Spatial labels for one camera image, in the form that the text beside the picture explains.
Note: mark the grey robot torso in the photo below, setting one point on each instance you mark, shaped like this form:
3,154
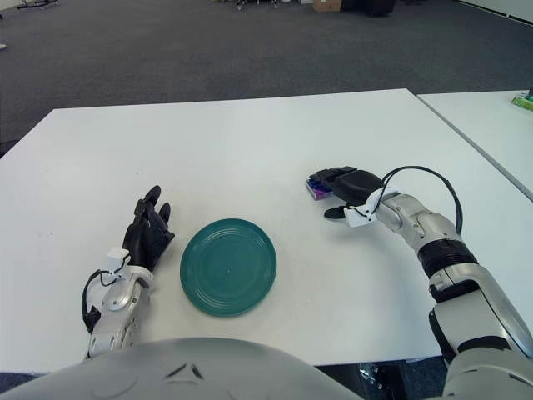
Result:
125,375

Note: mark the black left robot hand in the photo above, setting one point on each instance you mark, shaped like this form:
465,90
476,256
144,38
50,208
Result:
143,241

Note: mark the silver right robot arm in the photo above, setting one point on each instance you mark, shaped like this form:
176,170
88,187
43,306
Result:
458,291

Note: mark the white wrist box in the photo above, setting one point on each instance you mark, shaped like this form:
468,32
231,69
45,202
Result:
116,257
356,216

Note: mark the green tissue box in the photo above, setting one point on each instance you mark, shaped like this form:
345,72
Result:
522,100

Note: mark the black chair wheel base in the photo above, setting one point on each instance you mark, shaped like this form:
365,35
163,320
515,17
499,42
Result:
35,3
258,4

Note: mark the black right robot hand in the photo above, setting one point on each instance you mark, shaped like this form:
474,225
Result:
356,185

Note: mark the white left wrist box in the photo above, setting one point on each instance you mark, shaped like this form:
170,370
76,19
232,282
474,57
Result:
116,257

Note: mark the black cabinet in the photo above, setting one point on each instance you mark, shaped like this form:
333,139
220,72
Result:
370,7

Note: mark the brown cardboard box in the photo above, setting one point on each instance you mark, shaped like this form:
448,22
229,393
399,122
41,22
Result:
327,5

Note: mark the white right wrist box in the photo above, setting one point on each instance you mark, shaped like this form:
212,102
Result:
356,216

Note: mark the blue gum pack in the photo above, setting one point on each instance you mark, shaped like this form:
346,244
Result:
320,192

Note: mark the green round plate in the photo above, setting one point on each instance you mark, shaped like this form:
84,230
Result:
229,271

